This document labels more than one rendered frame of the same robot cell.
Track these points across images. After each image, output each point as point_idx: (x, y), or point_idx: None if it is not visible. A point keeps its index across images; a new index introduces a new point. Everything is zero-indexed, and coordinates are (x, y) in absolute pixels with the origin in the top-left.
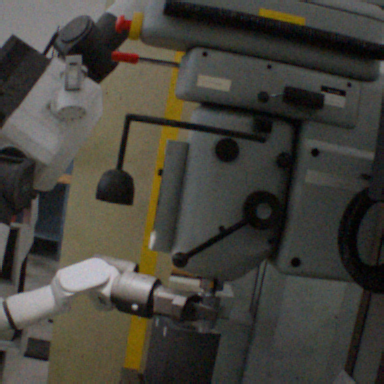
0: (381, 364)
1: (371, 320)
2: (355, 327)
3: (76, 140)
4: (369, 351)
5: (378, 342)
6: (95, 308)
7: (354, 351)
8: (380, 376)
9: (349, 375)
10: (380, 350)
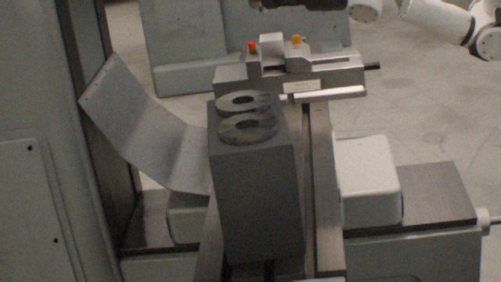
0: (102, 25)
1: (76, 16)
2: (69, 45)
3: None
4: (87, 39)
5: (89, 19)
6: (373, 22)
7: (79, 63)
8: (106, 33)
9: (86, 88)
10: (93, 21)
